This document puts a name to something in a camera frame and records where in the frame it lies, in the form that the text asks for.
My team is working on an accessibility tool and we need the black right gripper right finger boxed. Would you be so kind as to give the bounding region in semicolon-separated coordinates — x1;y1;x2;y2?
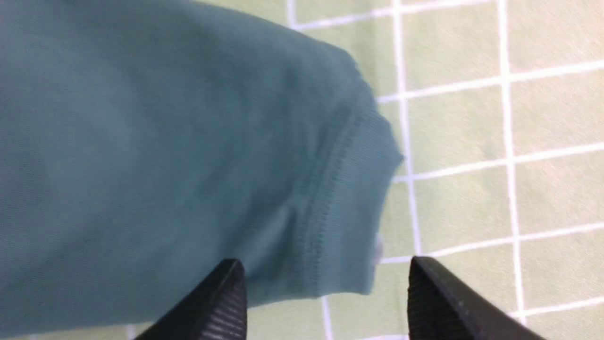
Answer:
406;256;542;340

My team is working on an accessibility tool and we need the green long-sleeve shirt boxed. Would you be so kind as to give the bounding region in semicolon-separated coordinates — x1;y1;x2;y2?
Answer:
0;0;402;338

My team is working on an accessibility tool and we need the green checkered tablecloth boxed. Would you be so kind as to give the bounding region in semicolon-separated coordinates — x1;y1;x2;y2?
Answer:
9;0;604;340

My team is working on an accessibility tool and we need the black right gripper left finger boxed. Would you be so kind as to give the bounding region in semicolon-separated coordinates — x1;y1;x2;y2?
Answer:
136;258;248;340

